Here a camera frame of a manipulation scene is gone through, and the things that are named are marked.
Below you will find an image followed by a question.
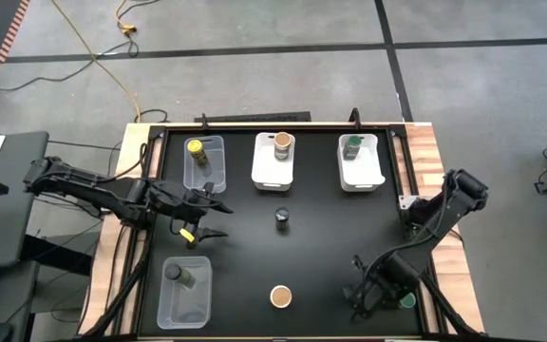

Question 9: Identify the green-lid spice jar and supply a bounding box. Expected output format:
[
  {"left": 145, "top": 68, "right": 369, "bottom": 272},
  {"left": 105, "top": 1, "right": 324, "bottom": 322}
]
[
  {"left": 342, "top": 135, "right": 365, "bottom": 162},
  {"left": 398, "top": 292, "right": 418, "bottom": 311}
]

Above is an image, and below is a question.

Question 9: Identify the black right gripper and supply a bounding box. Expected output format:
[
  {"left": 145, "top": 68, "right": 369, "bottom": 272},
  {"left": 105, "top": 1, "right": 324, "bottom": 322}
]
[{"left": 342, "top": 254, "right": 415, "bottom": 324}]

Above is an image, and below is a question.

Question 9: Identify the black ribbed bar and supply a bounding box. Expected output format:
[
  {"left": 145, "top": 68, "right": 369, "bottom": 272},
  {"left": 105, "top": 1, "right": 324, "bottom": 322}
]
[{"left": 194, "top": 111, "right": 312, "bottom": 124}]

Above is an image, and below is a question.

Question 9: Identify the long yellow floor cable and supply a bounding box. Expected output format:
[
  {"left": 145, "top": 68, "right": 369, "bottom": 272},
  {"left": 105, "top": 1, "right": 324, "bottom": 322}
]
[{"left": 49, "top": 0, "right": 141, "bottom": 124}]

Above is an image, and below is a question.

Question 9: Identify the black cable loop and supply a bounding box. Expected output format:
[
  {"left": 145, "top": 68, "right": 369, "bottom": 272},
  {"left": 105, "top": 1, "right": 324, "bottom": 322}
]
[{"left": 133, "top": 108, "right": 170, "bottom": 124}]

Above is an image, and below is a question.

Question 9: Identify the white plastic bin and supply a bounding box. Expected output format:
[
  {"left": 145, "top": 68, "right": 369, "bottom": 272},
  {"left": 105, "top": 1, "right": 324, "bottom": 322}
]
[
  {"left": 337, "top": 133, "right": 387, "bottom": 193},
  {"left": 251, "top": 131, "right": 296, "bottom": 192}
]

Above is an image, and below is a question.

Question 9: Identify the grey desk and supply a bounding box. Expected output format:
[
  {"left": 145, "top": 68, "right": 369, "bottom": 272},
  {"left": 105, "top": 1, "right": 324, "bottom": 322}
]
[{"left": 0, "top": 131, "right": 50, "bottom": 275}]

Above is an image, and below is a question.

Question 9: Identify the black-lid spice jar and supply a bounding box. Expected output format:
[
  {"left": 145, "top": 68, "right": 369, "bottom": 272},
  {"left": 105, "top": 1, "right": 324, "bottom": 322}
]
[
  {"left": 273, "top": 206, "right": 291, "bottom": 233},
  {"left": 163, "top": 263, "right": 197, "bottom": 289}
]

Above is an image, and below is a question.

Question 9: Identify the black floor cable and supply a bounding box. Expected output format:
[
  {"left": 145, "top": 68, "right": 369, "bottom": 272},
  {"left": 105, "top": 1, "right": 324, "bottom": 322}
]
[{"left": 0, "top": 28, "right": 160, "bottom": 92}]

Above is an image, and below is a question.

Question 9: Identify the yellow-lid spice jar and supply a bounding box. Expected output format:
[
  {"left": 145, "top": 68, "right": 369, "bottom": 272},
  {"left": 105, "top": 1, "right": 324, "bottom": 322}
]
[{"left": 186, "top": 139, "right": 210, "bottom": 167}]

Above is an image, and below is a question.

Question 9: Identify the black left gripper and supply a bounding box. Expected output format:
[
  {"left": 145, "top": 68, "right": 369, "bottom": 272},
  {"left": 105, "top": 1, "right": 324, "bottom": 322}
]
[{"left": 147, "top": 182, "right": 235, "bottom": 238}]

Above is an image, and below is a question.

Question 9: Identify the yellow cable with plug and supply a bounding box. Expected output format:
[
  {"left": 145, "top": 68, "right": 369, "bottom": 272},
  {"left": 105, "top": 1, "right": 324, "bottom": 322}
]
[{"left": 114, "top": 0, "right": 138, "bottom": 35}]

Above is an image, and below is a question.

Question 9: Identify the tan-lid spice jar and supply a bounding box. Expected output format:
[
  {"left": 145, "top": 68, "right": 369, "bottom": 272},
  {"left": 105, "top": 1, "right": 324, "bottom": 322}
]
[
  {"left": 273, "top": 131, "right": 294, "bottom": 162},
  {"left": 269, "top": 284, "right": 293, "bottom": 310}
]

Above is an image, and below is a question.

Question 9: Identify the clear plastic bin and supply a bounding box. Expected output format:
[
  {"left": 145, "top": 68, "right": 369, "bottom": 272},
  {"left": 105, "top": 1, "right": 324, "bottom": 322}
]
[
  {"left": 182, "top": 135, "right": 227, "bottom": 195},
  {"left": 156, "top": 256, "right": 214, "bottom": 331}
]

